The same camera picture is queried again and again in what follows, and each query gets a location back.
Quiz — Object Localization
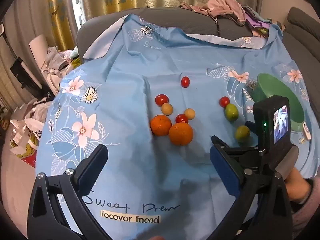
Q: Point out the green plastic bowl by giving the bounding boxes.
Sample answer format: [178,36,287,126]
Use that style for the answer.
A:
[251,73,305,132]

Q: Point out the person's right forearm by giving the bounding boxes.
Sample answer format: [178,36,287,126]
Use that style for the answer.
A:
[290,179,320,240]

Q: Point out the white plastic bags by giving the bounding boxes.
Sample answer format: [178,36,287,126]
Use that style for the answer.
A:
[9,99,52,167]

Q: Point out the orange tangerine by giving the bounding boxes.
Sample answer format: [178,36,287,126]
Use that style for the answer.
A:
[150,114,172,136]
[169,122,194,146]

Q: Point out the grey sofa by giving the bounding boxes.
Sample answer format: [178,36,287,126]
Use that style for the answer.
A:
[76,6,320,90]

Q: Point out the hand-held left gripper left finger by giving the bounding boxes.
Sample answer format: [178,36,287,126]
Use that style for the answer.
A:
[27,144,110,240]

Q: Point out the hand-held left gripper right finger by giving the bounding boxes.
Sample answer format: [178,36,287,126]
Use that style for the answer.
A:
[207,146,293,240]

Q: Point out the white upright object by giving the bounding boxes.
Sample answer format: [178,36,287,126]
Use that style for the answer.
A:
[29,35,58,90]

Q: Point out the person's right hand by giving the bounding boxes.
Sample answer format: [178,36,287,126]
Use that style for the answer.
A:
[285,167,312,203]

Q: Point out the blue floral cloth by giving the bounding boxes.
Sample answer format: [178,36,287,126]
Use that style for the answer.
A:
[36,14,320,240]

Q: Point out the pile of pink clothes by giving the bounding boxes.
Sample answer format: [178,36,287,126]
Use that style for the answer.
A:
[179,0,285,39]

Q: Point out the pile of light clothes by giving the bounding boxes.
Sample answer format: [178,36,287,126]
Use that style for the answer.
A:
[42,46,81,80]

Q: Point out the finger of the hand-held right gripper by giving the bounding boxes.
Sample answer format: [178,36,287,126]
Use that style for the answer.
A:
[212,135,265,170]
[246,121,257,135]

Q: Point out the green lime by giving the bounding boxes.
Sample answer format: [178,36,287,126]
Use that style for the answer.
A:
[235,125,251,142]
[224,103,239,121]

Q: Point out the sheer white curtain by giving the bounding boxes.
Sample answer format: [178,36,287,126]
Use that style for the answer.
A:
[0,0,60,105]

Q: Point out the black box-shaped object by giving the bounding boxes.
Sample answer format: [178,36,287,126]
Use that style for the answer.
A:
[10,57,28,88]

